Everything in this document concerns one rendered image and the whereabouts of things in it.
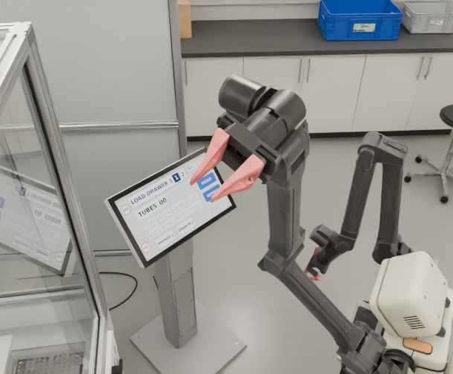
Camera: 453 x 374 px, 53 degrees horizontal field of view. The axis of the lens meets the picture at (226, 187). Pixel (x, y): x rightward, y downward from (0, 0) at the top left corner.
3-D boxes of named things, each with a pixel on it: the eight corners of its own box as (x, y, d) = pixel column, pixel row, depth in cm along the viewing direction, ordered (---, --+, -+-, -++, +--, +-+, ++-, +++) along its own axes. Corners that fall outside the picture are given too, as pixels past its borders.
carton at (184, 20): (192, 25, 405) (190, -8, 387) (191, 38, 380) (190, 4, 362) (144, 26, 403) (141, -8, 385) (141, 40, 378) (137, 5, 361)
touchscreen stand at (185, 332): (246, 346, 261) (253, 215, 196) (186, 402, 236) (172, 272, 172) (188, 296, 288) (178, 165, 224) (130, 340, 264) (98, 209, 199)
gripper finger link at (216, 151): (176, 183, 63) (219, 143, 67) (214, 217, 62) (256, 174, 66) (180, 159, 57) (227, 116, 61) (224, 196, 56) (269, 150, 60)
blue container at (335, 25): (382, 23, 409) (388, -3, 395) (398, 40, 378) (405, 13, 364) (315, 24, 407) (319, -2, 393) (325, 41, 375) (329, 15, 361)
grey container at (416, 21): (442, 21, 413) (448, 1, 403) (457, 33, 390) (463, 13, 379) (397, 21, 412) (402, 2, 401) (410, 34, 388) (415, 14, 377)
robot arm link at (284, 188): (308, 245, 107) (282, 280, 103) (288, 232, 110) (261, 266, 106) (317, 120, 72) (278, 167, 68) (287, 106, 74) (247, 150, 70)
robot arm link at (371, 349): (375, 355, 125) (365, 372, 123) (350, 330, 124) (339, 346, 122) (398, 360, 117) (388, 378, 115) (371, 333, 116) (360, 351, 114)
